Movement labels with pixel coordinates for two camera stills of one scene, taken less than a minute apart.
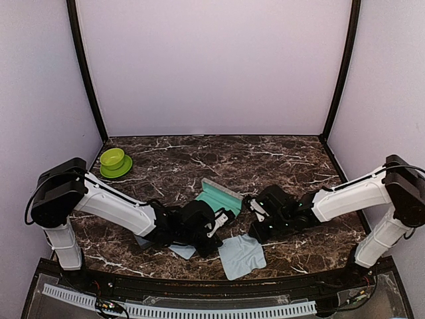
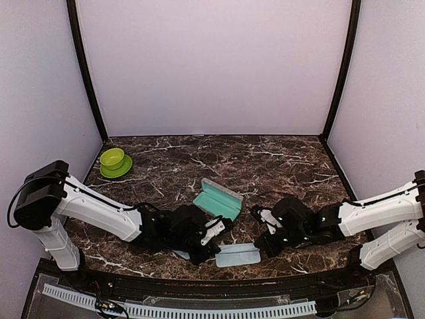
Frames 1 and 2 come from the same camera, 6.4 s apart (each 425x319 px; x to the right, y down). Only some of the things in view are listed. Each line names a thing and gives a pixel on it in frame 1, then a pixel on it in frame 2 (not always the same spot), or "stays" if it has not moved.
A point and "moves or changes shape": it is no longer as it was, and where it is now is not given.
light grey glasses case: [220, 197] stays
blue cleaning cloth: [240, 254] moves or changes shape
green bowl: [114, 163] stays
